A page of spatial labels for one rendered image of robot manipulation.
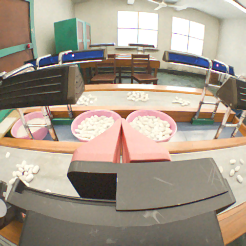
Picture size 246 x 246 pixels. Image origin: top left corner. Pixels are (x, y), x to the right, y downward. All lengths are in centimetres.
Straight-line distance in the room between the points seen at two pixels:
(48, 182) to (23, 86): 35
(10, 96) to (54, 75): 13
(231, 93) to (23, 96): 48
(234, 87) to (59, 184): 61
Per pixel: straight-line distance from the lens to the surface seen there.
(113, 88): 109
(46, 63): 91
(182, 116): 88
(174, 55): 85
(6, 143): 81
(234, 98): 35
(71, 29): 310
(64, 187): 49
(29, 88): 30
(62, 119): 85
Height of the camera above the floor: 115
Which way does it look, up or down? 37 degrees down
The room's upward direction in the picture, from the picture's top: straight up
